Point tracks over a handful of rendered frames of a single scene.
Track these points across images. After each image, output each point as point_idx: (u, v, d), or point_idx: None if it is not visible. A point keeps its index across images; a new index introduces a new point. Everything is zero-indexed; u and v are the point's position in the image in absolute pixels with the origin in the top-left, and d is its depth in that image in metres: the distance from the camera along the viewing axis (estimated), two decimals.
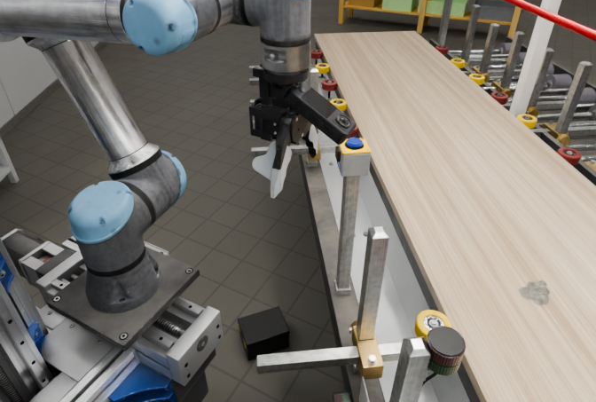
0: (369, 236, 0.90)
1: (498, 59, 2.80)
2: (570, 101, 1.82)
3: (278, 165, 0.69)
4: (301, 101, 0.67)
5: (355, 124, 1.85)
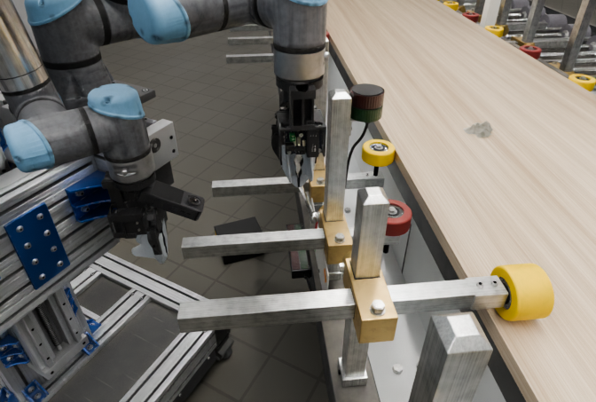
0: None
1: None
2: (535, 7, 1.87)
3: (317, 156, 0.76)
4: None
5: (326, 31, 1.90)
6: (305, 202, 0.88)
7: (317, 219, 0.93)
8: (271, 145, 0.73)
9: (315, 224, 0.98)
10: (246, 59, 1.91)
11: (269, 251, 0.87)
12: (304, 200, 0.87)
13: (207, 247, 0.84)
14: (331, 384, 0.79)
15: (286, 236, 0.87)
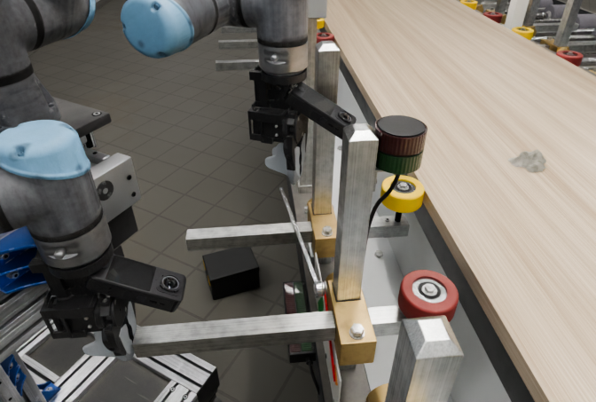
0: (316, 54, 0.71)
1: None
2: (571, 6, 1.63)
3: (293, 168, 0.73)
4: (302, 100, 0.67)
5: (331, 34, 1.66)
6: (301, 247, 0.71)
7: (323, 284, 0.69)
8: None
9: None
10: (238, 66, 1.66)
11: (257, 345, 0.62)
12: (300, 241, 0.72)
13: (170, 342, 0.60)
14: None
15: (282, 325, 0.62)
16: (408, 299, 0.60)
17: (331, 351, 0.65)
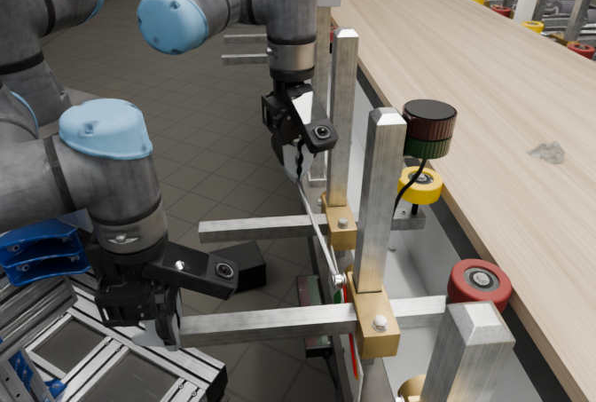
0: (334, 40, 0.69)
1: None
2: None
3: (280, 162, 0.74)
4: (289, 100, 0.67)
5: None
6: (319, 238, 0.70)
7: (341, 276, 0.67)
8: None
9: None
10: (245, 60, 1.65)
11: (304, 336, 0.61)
12: (317, 232, 0.70)
13: (217, 333, 0.58)
14: None
15: (330, 314, 0.60)
16: (460, 288, 0.58)
17: (351, 345, 0.63)
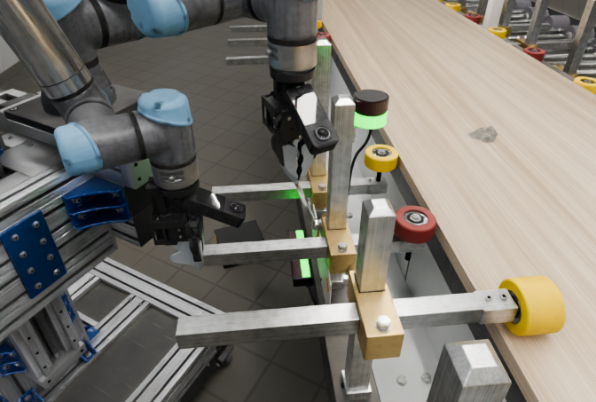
0: None
1: (478, 0, 2.84)
2: (538, 9, 1.85)
3: (280, 163, 0.74)
4: (290, 101, 0.67)
5: (327, 33, 1.88)
6: (308, 212, 0.86)
7: (318, 227, 0.91)
8: None
9: (317, 231, 0.96)
10: (246, 61, 1.89)
11: (292, 258, 0.85)
12: (306, 209, 0.85)
13: (230, 254, 0.83)
14: (333, 398, 0.77)
15: (309, 243, 0.85)
16: (400, 223, 0.83)
17: None
